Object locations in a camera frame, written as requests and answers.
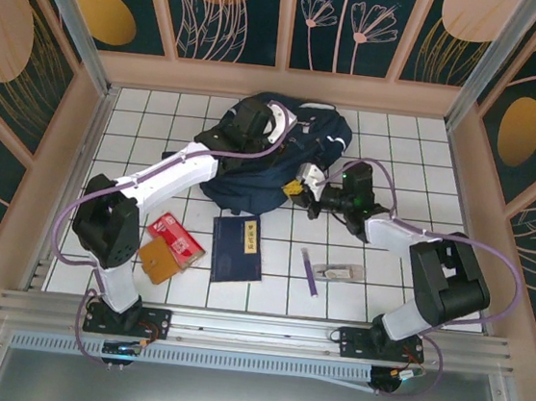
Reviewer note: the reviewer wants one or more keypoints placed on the aluminium frame post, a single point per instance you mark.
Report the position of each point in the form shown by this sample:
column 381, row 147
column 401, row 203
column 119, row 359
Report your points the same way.
column 494, row 59
column 88, row 51

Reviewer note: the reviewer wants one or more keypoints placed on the navy blue backpack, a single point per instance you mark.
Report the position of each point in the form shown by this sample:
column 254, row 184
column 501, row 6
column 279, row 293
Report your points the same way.
column 249, row 193

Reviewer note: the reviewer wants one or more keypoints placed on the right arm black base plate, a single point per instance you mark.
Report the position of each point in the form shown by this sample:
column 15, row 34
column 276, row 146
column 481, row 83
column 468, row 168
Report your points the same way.
column 353, row 343

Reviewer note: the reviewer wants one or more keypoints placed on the red packet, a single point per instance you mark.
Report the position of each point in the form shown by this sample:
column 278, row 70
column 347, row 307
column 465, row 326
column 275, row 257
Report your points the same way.
column 174, row 236

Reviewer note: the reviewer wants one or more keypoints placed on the navy blue notebook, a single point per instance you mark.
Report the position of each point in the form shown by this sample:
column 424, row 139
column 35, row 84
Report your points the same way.
column 233, row 254

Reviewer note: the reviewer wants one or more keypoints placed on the clear plastic case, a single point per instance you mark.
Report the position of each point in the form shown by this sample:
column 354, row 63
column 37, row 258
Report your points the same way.
column 337, row 272

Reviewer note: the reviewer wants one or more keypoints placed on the long aluminium mounting rail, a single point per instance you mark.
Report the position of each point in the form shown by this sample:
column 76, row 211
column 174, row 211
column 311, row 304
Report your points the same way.
column 253, row 327

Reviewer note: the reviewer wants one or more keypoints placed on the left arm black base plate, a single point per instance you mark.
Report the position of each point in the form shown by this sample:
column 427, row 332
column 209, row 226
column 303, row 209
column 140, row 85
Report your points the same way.
column 157, row 323

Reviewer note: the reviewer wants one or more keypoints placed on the brown leather wallet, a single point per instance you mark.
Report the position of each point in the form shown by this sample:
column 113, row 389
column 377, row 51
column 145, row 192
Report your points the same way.
column 156, row 263

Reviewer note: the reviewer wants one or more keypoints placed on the purple pen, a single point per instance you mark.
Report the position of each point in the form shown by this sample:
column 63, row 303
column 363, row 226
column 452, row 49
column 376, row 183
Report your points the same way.
column 309, row 273

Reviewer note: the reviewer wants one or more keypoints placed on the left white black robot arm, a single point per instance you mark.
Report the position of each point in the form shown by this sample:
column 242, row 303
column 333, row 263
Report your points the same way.
column 174, row 175

